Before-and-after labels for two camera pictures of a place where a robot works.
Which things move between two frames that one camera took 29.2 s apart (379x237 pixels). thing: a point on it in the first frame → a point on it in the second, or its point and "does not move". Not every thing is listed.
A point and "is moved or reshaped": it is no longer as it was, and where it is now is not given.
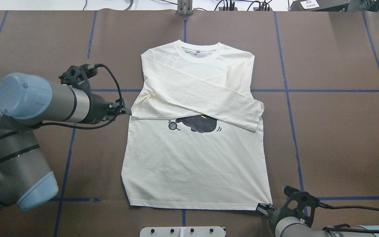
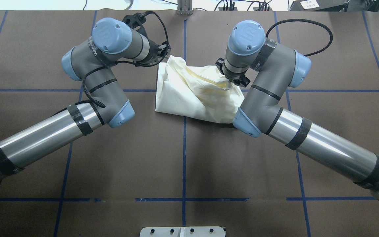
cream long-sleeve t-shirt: x=193 y=140 is moved or reshaped
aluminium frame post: x=185 y=7 does not move
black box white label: x=319 y=6 does not move
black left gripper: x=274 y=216 → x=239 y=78
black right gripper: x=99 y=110 → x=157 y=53
